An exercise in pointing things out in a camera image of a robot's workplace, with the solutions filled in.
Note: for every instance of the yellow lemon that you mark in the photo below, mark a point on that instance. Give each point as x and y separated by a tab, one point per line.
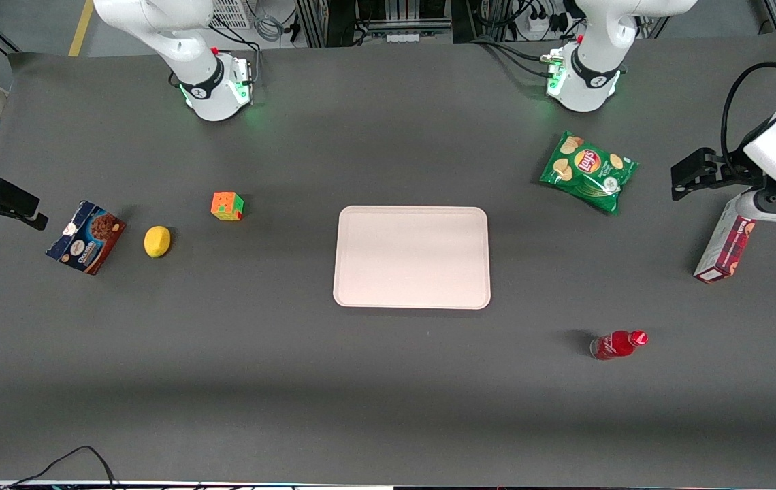
157	241

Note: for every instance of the colourful puzzle cube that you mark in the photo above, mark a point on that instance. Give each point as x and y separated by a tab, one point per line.
227	206

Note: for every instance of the aluminium equipment rack frame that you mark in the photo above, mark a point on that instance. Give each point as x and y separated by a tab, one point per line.
374	20

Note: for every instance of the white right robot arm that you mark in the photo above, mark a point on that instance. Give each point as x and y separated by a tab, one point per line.
211	88

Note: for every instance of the white power strip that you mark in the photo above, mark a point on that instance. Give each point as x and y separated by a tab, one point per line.
546	22

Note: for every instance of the red cookie box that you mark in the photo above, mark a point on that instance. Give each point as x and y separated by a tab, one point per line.
725	255

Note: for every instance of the pale pink plastic tray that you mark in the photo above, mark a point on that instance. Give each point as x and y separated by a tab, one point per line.
395	258

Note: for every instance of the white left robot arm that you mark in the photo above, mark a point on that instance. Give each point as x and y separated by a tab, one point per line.
589	82

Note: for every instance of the white perforated vent panel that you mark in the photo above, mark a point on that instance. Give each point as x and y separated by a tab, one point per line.
231	12

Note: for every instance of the red soda bottle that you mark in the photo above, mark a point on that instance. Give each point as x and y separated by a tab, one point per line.
612	346

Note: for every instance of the green potato chips bag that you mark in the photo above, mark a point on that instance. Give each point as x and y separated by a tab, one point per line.
589	170

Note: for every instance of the blue chocolate cookie box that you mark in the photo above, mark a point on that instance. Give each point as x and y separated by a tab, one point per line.
88	238

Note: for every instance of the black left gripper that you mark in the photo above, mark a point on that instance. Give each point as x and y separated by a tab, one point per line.
730	172

